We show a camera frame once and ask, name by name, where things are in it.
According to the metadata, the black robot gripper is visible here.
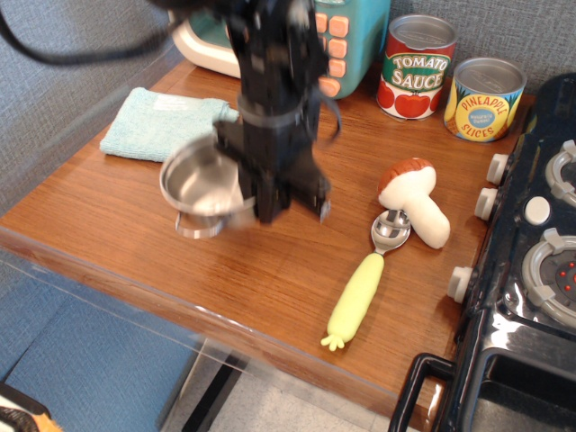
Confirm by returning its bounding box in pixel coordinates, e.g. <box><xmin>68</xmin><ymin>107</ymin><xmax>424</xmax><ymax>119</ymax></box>
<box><xmin>215</xmin><ymin>96</ymin><xmax>332</xmax><ymax>224</ymax></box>

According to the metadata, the small stainless steel pot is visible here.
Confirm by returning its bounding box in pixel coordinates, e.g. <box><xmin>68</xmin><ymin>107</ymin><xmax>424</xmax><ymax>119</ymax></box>
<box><xmin>159</xmin><ymin>134</ymin><xmax>257</xmax><ymax>239</ymax></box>

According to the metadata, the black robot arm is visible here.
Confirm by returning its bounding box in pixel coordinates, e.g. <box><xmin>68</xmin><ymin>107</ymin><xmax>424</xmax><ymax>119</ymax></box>
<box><xmin>156</xmin><ymin>1</ymin><xmax>330</xmax><ymax>223</ymax></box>

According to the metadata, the teal toy microwave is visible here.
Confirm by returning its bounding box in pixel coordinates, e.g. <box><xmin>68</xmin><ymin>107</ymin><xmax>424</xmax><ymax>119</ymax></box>
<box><xmin>173</xmin><ymin>0</ymin><xmax>391</xmax><ymax>99</ymax></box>

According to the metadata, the light blue folded cloth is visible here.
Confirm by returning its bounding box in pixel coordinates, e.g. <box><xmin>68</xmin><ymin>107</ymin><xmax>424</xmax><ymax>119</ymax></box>
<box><xmin>100</xmin><ymin>87</ymin><xmax>239</xmax><ymax>162</ymax></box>

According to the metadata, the plush toy mushroom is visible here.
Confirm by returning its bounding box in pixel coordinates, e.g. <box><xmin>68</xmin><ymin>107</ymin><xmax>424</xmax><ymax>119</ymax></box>
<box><xmin>377</xmin><ymin>157</ymin><xmax>451</xmax><ymax>249</ymax></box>

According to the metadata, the tomato sauce can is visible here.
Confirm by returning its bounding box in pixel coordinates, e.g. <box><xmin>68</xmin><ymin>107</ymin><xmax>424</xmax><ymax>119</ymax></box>
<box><xmin>377</xmin><ymin>14</ymin><xmax>457</xmax><ymax>120</ymax></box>

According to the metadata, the pineapple slices can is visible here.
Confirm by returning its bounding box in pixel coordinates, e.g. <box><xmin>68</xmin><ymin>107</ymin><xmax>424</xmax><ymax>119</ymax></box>
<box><xmin>444</xmin><ymin>58</ymin><xmax>527</xmax><ymax>143</ymax></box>

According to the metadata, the black toy stove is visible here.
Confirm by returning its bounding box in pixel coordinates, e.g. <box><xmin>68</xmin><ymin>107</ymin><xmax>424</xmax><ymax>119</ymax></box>
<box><xmin>390</xmin><ymin>73</ymin><xmax>575</xmax><ymax>431</ymax></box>

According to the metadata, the orange object bottom corner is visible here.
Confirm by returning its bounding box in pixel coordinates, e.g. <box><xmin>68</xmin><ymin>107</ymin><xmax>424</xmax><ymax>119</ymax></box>
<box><xmin>0</xmin><ymin>404</ymin><xmax>64</xmax><ymax>432</ymax></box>

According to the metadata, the spoon with green handle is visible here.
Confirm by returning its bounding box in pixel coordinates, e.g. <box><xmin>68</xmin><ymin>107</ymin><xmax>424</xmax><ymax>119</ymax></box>
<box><xmin>320</xmin><ymin>210</ymin><xmax>411</xmax><ymax>352</ymax></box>

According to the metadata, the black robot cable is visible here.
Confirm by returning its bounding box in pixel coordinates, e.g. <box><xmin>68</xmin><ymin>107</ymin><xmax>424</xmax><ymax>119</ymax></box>
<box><xmin>0</xmin><ymin>6</ymin><xmax>181</xmax><ymax>65</ymax></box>

